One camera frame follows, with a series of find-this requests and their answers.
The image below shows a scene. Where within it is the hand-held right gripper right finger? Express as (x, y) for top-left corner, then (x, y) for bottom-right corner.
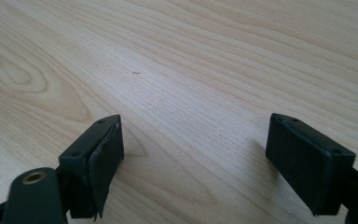
(265, 112), (357, 217)

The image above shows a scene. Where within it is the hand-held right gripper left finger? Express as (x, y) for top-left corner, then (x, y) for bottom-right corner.
(58, 114), (125, 221)

